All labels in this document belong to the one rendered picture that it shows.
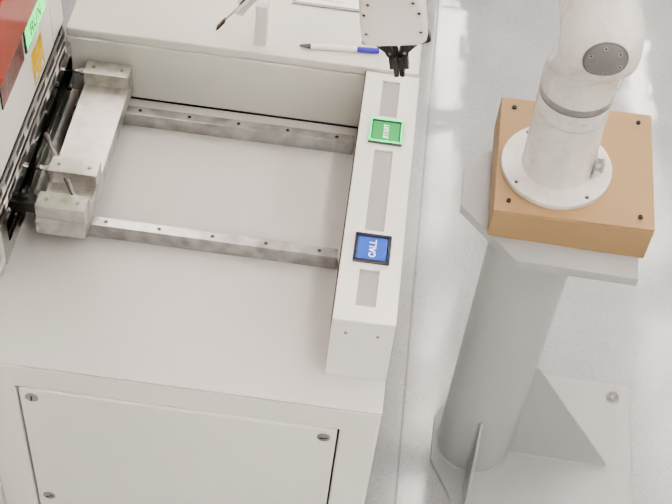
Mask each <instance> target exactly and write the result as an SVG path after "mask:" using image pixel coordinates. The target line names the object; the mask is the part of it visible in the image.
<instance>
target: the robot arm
mask: <svg viewBox="0 0 672 504"><path fill-rule="evenodd" d="M558 2H559V16H560V39H559V46H558V47H557V48H556V49H554V50H553V51H552V52H551V53H550V55H549V56H548V57H547V59H546V61H545V64H544V67H543V71H542V75H541V79H540V84H539V88H538V93H537V97H536V101H535V106H534V110H533V114H532V118H531V122H530V127H527V128H525V129H523V130H520V131H519V132H517V133H516V134H514V135H513V136H512V137H511V138H510V139H509V140H508V142H507V143H506V145H505V146H504V149H503V152H502V156H501V170H502V173H503V176H504V178H505V180H506V182H507V183H508V185H509V186H510V187H511V188H512V189H513V190H514V191H515V192H516V193H517V194H518V195H519V196H521V197H522V198H524V199H525V200H527V201H529V202H531V203H533V204H535V205H538V206H541V207H544V208H548V209H555V210H573V209H579V208H582V207H586V206H588V205H590V204H592V203H594V202H596V201H597V200H598V199H600V198H601V197H602V196H603V195H604V194H605V192H606V190H607V189H608V187H609V184H610V181H611V178H612V165H611V161H610V159H609V156H608V154H607V153H606V151H605V150H604V148H603V147H602V146H601V145H600V143H601V140H602V136H603V133H604V130H605V126H606V123H607V120H608V117H609V113H610V110H611V107H612V104H613V100H614V97H615V93H616V90H617V87H618V84H619V81H620V80H622V79H624V78H626V77H628V76H630V75H631V74H632V73H633V72H634V71H635V70H636V69H637V67H638V65H639V63H640V60H641V57H642V53H643V48H644V38H645V28H644V17H643V10H642V2H641V0H558ZM359 17H360V30H361V38H362V44H364V45H369V46H376V47H377V48H379V49H380V50H382V51H383V52H385V54H386V56H387V57H388V58H389V66H390V70H392V69H394V77H399V72H400V76H401V77H405V69H409V55H408V54H409V52H410V51H411V50H412V49H414V48H415V47H416V46H417V45H419V44H424V43H429V42H430V41H431V33H430V30H429V28H428V11H427V5H426V0H359ZM397 46H400V47H399V49H398V47H397Z"/></svg>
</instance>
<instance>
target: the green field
mask: <svg viewBox="0 0 672 504"><path fill-rule="evenodd" d="M45 8H46V6H45V0H38V1H37V3H36V6H35V8H34V10H33V13H32V15H31V17H30V20H29V22H28V24H27V27H26V29H25V36H26V43H27V51H28V48H29V46H30V44H31V41H32V39H33V36H34V34H35V32H36V29H37V27H38V24H39V22H40V20H41V17H42V15H43V12H44V10H45Z"/></svg>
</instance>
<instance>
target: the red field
mask: <svg viewBox="0 0 672 504"><path fill-rule="evenodd" d="M23 60H24V55H23V48H22V41H20V43H19V45H18V48H17V50H16V52H15V55H14V57H13V60H12V62H11V64H10V67H9V69H8V71H7V74H6V76H5V78H4V81H3V83H2V85H1V90H2V96H3V102H4V106H5V104H6V101H7V99H8V96H9V94H10V92H11V89H12V87H13V84H14V82H15V80H16V77H17V75H18V72H19V70H20V68H21V65H22V63H23Z"/></svg>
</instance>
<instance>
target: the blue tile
mask: <svg viewBox="0 0 672 504"><path fill-rule="evenodd" d="M387 249H388V239H381V238H374V237H366V236H359V238H358V245H357V253H356V257H357V258H364V259H372V260H379V261H386V259H387Z"/></svg>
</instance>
